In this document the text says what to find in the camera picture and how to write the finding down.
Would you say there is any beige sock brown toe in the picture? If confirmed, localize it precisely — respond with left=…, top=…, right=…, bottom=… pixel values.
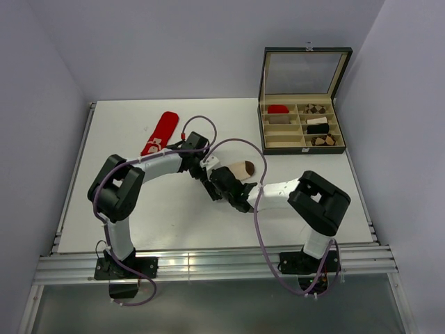
left=228, top=160, right=255, bottom=181

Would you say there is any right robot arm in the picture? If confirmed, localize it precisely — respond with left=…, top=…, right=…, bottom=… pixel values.
left=208, top=167, right=351, bottom=271

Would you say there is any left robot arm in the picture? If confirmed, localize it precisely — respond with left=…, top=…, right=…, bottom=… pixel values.
left=87, top=132, right=218, bottom=278

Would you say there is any red sock white pattern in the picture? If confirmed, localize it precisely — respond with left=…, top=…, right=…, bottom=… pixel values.
left=140, top=111, right=179, bottom=157

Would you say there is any rolled red sock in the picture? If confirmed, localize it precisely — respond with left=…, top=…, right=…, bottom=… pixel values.
left=267, top=104, right=289, bottom=114

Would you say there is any black compartment storage box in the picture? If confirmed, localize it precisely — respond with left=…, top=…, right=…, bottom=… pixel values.
left=257, top=47, right=353, bottom=155

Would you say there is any rolled checkered sock lower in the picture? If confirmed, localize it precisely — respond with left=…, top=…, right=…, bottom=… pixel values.
left=310, top=134, right=337, bottom=147

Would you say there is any rolled checkered sock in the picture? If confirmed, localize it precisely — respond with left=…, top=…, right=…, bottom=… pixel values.
left=304, top=104, right=326, bottom=114
left=310, top=134, right=337, bottom=147

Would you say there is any rolled checkered sock upper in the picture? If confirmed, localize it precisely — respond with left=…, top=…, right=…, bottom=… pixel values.
left=304, top=104, right=326, bottom=114

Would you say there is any rolled white black sock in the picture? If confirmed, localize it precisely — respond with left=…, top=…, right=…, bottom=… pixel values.
left=307, top=117, right=328, bottom=125

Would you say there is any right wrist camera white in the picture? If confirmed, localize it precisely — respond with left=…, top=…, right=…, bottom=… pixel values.
left=200, top=154, right=221, bottom=172

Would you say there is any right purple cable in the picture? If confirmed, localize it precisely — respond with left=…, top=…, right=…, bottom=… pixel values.
left=204, top=138, right=340, bottom=297

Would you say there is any purple cable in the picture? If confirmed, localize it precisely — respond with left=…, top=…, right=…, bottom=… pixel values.
left=92, top=116, right=219, bottom=307
left=204, top=138, right=340, bottom=297

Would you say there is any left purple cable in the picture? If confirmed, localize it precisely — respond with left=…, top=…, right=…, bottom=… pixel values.
left=92, top=116, right=219, bottom=307

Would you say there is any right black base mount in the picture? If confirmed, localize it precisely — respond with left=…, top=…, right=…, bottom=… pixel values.
left=277, top=250, right=341, bottom=294

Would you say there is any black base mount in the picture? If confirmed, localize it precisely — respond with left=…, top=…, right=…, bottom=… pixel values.
left=94, top=253, right=158, bottom=300
left=277, top=250, right=341, bottom=294

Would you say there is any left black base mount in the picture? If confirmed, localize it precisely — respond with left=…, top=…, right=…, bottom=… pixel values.
left=94, top=253, right=158, bottom=300

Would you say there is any aluminium frame rail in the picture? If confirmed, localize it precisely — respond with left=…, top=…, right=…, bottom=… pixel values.
left=33, top=244, right=398, bottom=285

